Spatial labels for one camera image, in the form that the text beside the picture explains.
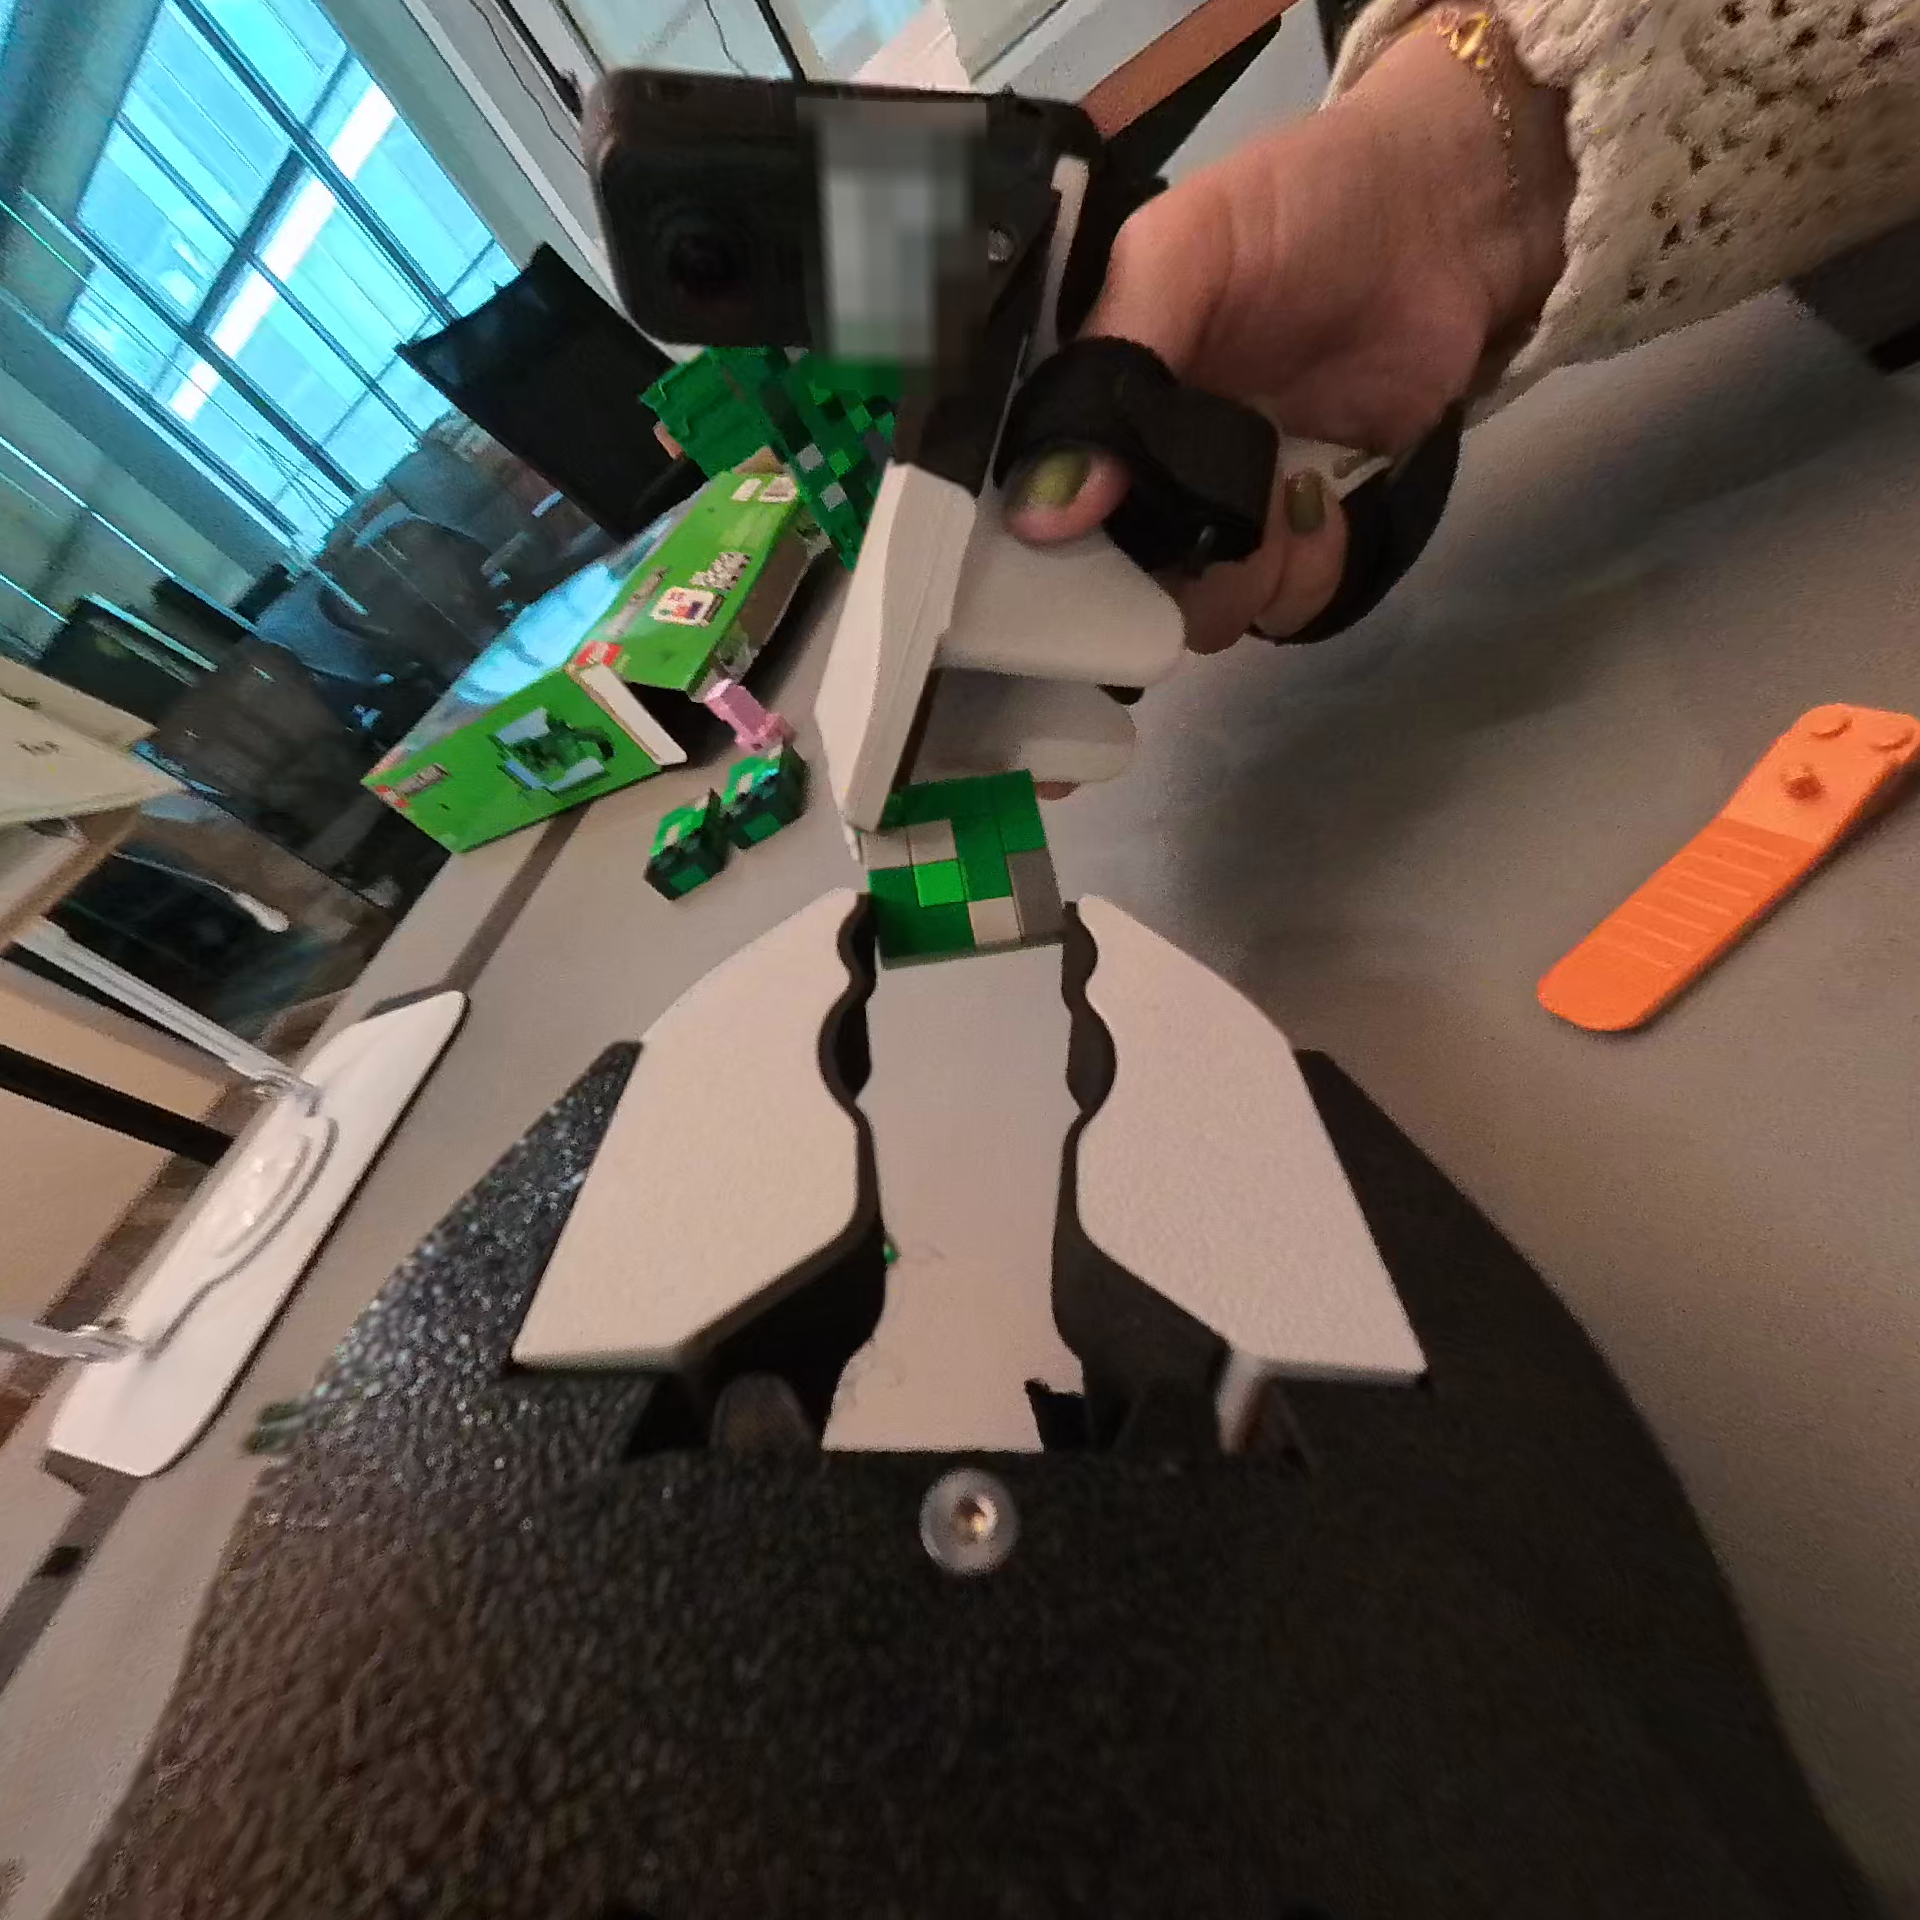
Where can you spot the green and grey tiled lego plate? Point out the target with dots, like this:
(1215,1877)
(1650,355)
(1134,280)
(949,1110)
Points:
(961,885)

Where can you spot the green lego set box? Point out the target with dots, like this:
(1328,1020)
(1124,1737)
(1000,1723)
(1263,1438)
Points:
(450,796)

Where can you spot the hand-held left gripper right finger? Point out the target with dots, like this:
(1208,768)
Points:
(1231,1185)

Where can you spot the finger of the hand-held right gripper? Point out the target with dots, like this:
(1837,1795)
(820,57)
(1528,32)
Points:
(893,628)

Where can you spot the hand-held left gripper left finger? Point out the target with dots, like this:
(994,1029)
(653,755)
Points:
(705,1170)

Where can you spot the small green lego cube build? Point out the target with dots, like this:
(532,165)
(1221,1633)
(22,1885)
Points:
(765,796)
(690,856)

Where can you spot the person's right hand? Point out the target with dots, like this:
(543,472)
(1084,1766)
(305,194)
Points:
(1319,270)

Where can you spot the orange brick separator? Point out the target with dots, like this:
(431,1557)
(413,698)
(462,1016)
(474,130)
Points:
(1724,868)

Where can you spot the large green lego creeper build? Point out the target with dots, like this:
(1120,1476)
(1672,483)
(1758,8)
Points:
(810,450)

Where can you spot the black monitor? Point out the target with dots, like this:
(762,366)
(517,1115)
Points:
(556,405)

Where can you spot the pink lego pig figure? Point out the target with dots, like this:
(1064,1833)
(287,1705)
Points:
(748,715)

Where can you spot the white book stand base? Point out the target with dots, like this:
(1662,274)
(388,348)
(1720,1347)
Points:
(345,1108)

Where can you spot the large paned window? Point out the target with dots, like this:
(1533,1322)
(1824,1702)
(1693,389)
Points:
(224,224)

